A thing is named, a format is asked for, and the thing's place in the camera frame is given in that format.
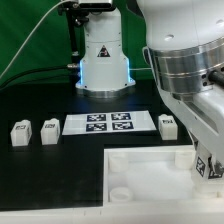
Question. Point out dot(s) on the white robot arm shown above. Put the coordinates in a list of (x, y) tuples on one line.
[(185, 48)]

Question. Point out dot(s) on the white marker sheet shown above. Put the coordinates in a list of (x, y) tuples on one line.
[(114, 122)]

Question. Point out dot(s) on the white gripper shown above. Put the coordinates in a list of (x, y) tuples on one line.
[(203, 116)]

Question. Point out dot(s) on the white square tabletop part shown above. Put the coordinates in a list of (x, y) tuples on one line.
[(146, 174)]

